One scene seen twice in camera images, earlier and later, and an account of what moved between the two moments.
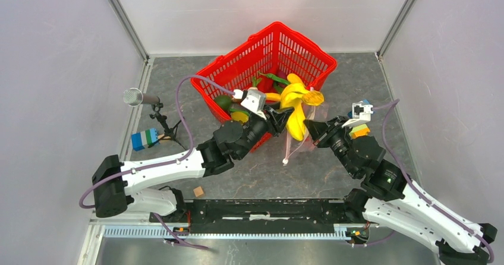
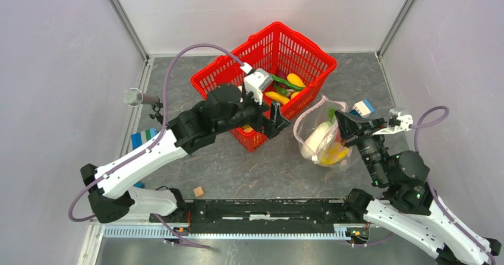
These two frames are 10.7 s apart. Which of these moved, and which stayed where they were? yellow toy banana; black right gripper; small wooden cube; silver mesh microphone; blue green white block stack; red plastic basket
Moved: yellow toy banana; black right gripper
Stayed: red plastic basket; blue green white block stack; small wooden cube; silver mesh microphone
